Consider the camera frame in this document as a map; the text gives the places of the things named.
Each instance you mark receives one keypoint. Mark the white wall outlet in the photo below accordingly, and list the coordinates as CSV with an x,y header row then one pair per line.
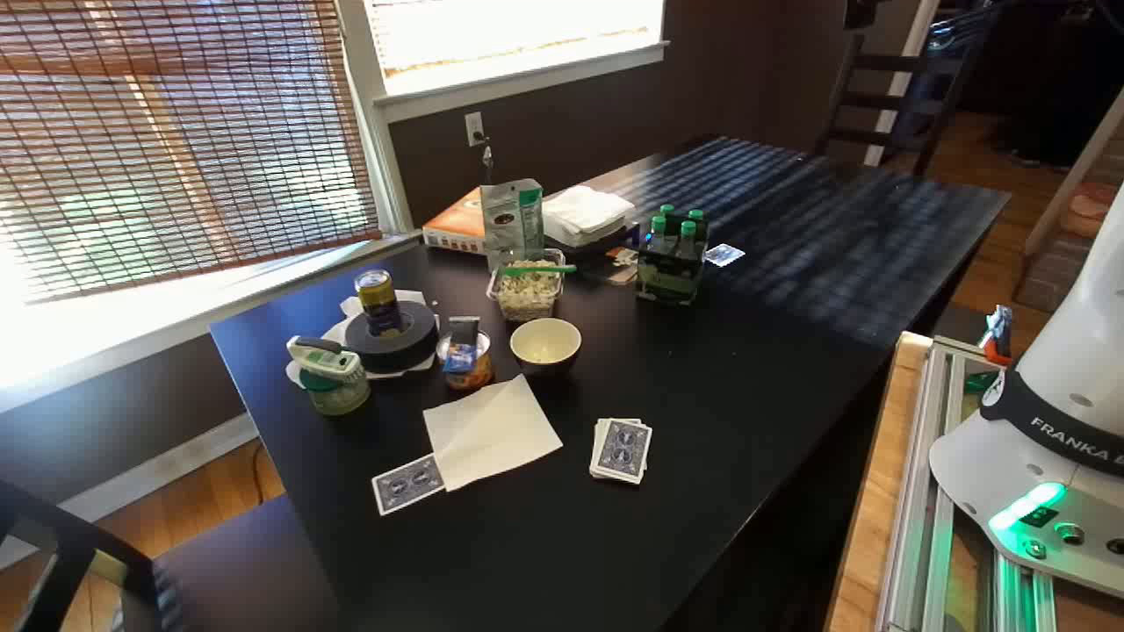
x,y
477,129

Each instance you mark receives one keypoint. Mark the small white card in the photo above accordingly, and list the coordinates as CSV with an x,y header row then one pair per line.
x,y
726,253

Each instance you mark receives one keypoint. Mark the orange cartoon eyes book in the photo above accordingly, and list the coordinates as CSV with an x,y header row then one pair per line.
x,y
458,224

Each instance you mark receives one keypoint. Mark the blue playing card deck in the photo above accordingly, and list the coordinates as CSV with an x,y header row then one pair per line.
x,y
619,451

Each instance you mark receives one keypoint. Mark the green white carton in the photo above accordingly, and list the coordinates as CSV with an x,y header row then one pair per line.
x,y
510,219

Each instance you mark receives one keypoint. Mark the single blue playing card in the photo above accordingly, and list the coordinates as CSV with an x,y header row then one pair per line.
x,y
408,482

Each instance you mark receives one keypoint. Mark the red blue small tool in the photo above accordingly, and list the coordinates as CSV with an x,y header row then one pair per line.
x,y
995,335

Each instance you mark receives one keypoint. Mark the small orange tin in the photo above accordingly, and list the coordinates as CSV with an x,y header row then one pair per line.
x,y
468,372

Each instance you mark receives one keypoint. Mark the black tape roll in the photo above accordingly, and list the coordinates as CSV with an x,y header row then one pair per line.
x,y
395,343

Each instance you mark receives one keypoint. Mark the aluminium rail frame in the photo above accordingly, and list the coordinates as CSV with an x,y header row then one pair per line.
x,y
943,493

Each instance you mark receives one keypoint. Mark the white napkin stack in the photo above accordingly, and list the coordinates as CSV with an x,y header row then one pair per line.
x,y
586,217

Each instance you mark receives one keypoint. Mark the dark wooden ladderback chair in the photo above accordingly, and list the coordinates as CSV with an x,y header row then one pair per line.
x,y
881,100

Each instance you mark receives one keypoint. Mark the black wooden chair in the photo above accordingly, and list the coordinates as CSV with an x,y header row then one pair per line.
x,y
234,575

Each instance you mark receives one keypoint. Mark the bamboo window blind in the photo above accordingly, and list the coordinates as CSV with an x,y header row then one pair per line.
x,y
176,129

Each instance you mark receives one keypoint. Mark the flat white napkin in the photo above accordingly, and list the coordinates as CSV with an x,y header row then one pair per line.
x,y
493,431

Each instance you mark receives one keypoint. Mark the small yellow labelled can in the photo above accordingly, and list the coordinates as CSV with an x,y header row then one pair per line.
x,y
373,288

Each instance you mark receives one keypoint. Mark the cream ceramic bowl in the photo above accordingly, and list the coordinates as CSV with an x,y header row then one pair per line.
x,y
545,343

